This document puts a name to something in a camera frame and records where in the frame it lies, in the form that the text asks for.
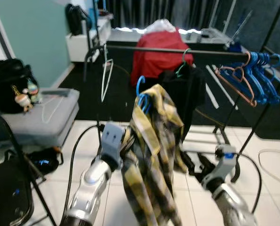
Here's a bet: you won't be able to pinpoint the black garment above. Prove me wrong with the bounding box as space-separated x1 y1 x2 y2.
158 64 207 144

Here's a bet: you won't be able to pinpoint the black backpack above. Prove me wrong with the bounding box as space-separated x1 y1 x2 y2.
0 58 39 114

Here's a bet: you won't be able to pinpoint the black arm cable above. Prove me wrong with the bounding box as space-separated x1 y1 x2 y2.
67 123 105 203
232 150 264 215

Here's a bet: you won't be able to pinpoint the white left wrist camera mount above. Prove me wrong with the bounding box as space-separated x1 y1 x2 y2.
100 121 126 161

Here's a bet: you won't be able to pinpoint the red fabric cover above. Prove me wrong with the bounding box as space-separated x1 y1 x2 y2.
130 28 194 88

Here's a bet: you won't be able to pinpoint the white plastic bag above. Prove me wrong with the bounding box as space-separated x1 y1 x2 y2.
147 19 177 33

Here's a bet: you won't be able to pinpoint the small doll keychain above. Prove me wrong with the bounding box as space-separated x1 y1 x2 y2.
12 85 33 113

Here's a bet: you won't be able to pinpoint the small teal figure toy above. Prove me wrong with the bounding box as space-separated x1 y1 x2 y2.
26 78 41 104

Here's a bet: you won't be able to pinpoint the green thin hanger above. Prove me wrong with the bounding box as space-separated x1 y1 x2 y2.
175 47 192 78

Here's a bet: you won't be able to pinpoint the white cabinet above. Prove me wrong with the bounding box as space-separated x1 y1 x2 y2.
65 16 113 63

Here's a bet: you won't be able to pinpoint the dark striped curtain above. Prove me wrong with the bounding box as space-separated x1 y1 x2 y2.
102 0 272 33

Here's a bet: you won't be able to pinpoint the black chair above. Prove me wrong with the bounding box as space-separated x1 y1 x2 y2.
0 108 58 226

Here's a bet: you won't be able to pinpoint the blue mop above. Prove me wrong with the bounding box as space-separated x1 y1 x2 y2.
224 9 253 52

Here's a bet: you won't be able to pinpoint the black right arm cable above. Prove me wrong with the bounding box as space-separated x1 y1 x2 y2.
232 150 264 215

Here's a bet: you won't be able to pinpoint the white low table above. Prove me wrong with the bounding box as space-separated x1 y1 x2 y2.
104 26 234 50

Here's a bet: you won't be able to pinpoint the small black bag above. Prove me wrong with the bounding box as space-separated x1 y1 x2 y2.
27 147 64 176

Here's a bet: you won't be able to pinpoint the yellow black plaid shirt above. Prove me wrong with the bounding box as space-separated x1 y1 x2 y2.
121 84 190 226

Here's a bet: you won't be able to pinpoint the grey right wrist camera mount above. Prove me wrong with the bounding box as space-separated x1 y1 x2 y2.
203 145 238 186

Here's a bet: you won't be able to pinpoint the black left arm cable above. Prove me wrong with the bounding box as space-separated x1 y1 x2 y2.
67 123 105 203

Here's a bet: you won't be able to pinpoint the black rug white stripes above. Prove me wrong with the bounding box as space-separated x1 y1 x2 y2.
59 42 280 139

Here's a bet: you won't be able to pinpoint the black metal clothes rack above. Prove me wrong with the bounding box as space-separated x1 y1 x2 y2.
82 0 280 156

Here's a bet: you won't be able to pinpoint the copper coloured hanger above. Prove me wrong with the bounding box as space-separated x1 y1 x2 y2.
214 51 258 108

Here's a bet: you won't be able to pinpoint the white device green light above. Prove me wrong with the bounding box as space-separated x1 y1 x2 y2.
199 27 232 44

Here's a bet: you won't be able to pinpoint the white wire hanger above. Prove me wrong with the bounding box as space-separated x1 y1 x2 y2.
100 45 114 103
40 92 67 124

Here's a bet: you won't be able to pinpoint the thin black floor cable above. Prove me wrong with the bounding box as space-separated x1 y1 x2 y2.
257 148 280 189

